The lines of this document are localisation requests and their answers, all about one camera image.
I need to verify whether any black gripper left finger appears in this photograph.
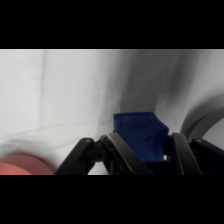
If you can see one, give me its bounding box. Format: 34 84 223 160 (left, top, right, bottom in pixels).
54 132 155 176

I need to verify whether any pink bowl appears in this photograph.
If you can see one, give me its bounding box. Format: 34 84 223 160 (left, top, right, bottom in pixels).
0 153 56 176

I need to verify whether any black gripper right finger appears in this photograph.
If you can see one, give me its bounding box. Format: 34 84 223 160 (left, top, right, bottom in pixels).
165 132 224 176

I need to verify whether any grey bowl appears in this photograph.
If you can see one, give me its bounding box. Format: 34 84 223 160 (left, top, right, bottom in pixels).
180 105 224 150

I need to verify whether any blue cube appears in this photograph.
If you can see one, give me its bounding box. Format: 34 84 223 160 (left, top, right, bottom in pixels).
113 111 170 164

